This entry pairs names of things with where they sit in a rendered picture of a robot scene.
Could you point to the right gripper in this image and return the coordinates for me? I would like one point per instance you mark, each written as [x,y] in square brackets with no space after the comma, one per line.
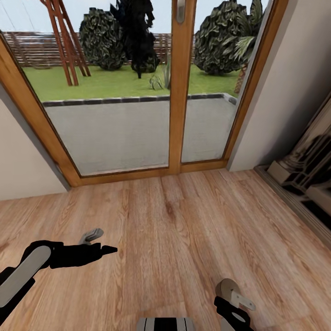
[223,306]

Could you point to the wood fireplace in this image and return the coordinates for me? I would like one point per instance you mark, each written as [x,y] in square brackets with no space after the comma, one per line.
[302,179]

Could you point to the pillar candle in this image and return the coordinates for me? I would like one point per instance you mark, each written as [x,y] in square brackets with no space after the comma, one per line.
[225,287]

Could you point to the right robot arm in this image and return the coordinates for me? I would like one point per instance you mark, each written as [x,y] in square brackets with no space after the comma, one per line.
[234,318]

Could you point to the door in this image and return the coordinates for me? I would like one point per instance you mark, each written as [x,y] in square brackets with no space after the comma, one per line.
[118,90]

